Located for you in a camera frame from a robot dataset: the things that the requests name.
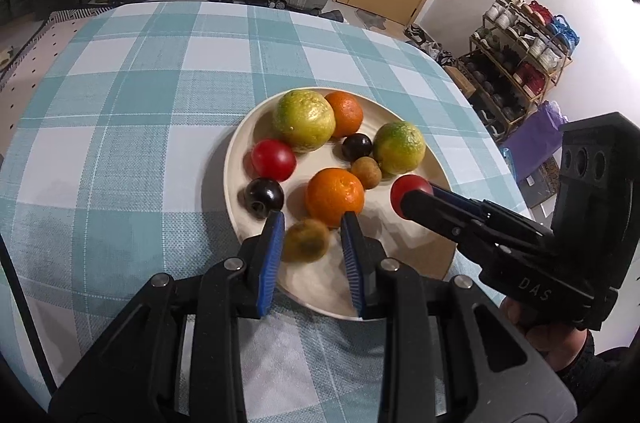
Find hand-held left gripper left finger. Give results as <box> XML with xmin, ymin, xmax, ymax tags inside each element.
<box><xmin>47</xmin><ymin>210</ymin><xmax>287</xmax><ymax>423</ymax></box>

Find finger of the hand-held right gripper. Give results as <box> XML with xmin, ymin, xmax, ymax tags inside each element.
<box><xmin>401</xmin><ymin>190</ymin><xmax>512</xmax><ymax>265</ymax></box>
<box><xmin>430</xmin><ymin>183</ymin><xmax>552</xmax><ymax>240</ymax></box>

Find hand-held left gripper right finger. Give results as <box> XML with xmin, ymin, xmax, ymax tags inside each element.
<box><xmin>339</xmin><ymin>211</ymin><xmax>577</xmax><ymax>423</ymax></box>

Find yellow brown spotted fruit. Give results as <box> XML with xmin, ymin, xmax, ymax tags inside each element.
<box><xmin>281</xmin><ymin>218</ymin><xmax>332</xmax><ymax>264</ymax></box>

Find cream round plate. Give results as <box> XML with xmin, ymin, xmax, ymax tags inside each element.
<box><xmin>223</xmin><ymin>93</ymin><xmax>457</xmax><ymax>321</ymax></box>

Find red tomato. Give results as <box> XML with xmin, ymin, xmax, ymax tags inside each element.
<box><xmin>390</xmin><ymin>174</ymin><xmax>435</xmax><ymax>219</ymax></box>
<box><xmin>251</xmin><ymin>139</ymin><xmax>298</xmax><ymax>183</ymax></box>

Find orange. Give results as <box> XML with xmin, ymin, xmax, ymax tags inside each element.
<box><xmin>305</xmin><ymin>168</ymin><xmax>366</xmax><ymax>228</ymax></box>
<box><xmin>325</xmin><ymin>91</ymin><xmax>365</xmax><ymax>139</ymax></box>

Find person's right forearm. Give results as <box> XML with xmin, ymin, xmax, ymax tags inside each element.
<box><xmin>555</xmin><ymin>330</ymin><xmax>640</xmax><ymax>385</ymax></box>

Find person's right hand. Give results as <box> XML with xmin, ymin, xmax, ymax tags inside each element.
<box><xmin>501</xmin><ymin>297</ymin><xmax>590</xmax><ymax>373</ymax></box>

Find dark purple plum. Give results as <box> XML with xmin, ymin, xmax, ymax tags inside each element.
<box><xmin>341</xmin><ymin>133</ymin><xmax>374</xmax><ymax>163</ymax></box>
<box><xmin>244</xmin><ymin>177</ymin><xmax>286</xmax><ymax>220</ymax></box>

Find grey patterned box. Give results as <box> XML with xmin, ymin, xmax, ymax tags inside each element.
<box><xmin>519</xmin><ymin>156</ymin><xmax>562</xmax><ymax>210</ymax></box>

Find green yellow citrus fruit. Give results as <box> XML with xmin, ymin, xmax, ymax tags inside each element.
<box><xmin>372</xmin><ymin>122</ymin><xmax>427</xmax><ymax>177</ymax></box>
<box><xmin>272</xmin><ymin>89</ymin><xmax>337</xmax><ymax>153</ymax></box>

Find small brown round fruit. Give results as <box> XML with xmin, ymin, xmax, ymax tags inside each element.
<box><xmin>350</xmin><ymin>156</ymin><xmax>384</xmax><ymax>190</ymax></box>

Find purple bag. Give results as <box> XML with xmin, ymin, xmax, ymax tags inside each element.
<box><xmin>500</xmin><ymin>100</ymin><xmax>571</xmax><ymax>182</ymax></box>

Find small brown box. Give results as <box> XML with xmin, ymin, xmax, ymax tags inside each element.
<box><xmin>442</xmin><ymin>64</ymin><xmax>479</xmax><ymax>100</ymax></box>

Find wooden shoe rack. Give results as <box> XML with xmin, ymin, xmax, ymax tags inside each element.
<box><xmin>467</xmin><ymin>0</ymin><xmax>581</xmax><ymax>142</ymax></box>

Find pile of shoes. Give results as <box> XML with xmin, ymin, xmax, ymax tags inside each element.
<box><xmin>402</xmin><ymin>23</ymin><xmax>457</xmax><ymax>67</ymax></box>

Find rows of racked footwear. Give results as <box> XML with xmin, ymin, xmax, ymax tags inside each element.
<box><xmin>470</xmin><ymin>0</ymin><xmax>581</xmax><ymax>139</ymax></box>

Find teal checkered tablecloth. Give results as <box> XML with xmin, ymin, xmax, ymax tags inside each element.
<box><xmin>0</xmin><ymin>0</ymin><xmax>534</xmax><ymax>423</ymax></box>

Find black braided cable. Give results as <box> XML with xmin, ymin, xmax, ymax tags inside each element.
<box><xmin>0</xmin><ymin>232</ymin><xmax>56</xmax><ymax>399</ymax></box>

